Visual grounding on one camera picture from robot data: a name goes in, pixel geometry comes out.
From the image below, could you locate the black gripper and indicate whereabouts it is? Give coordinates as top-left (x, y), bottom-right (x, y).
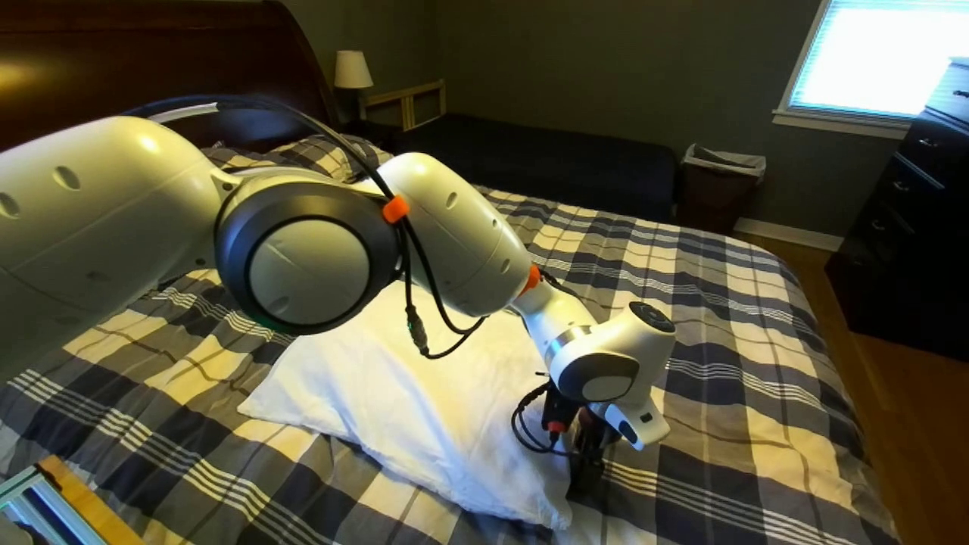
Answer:
top-left (542, 383), bottom-right (613, 502)

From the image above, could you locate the white pillow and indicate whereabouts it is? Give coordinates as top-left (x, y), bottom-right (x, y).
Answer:
top-left (237, 285), bottom-right (579, 536)

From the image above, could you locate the plaid bed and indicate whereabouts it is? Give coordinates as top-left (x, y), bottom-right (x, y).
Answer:
top-left (0, 130), bottom-right (903, 545)

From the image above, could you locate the dark futon couch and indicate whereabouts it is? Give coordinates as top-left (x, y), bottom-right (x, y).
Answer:
top-left (360, 111), bottom-right (677, 225)

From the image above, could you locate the dark lined waste bin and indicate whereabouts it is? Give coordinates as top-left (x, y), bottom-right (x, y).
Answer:
top-left (675, 140), bottom-right (768, 235)

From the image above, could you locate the black dresser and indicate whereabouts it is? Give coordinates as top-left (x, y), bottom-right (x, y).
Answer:
top-left (823, 59), bottom-right (969, 362)

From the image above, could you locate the light wooden nightstand shelf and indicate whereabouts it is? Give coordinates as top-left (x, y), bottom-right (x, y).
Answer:
top-left (358, 77), bottom-right (447, 137)

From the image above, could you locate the small table lamp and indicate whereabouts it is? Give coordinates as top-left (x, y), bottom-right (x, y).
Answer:
top-left (329, 45), bottom-right (378, 126)

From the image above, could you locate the brown wooden board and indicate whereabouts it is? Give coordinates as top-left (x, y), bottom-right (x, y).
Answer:
top-left (38, 455), bottom-right (146, 545)

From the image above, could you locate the bright window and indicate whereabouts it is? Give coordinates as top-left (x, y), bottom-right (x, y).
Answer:
top-left (768, 0), bottom-right (969, 143)

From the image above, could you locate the dark wooden headboard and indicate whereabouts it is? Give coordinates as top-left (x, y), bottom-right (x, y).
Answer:
top-left (0, 0), bottom-right (341, 155)

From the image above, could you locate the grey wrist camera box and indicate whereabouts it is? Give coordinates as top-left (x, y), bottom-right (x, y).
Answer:
top-left (600, 397), bottom-right (675, 455)

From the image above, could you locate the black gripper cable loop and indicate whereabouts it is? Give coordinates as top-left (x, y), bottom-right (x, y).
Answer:
top-left (506, 379), bottom-right (570, 461)

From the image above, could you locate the long black arm cable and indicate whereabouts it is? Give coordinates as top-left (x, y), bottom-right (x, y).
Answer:
top-left (125, 92), bottom-right (494, 362)

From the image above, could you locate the light metal frame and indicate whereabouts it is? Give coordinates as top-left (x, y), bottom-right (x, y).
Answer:
top-left (0, 465), bottom-right (84, 545)

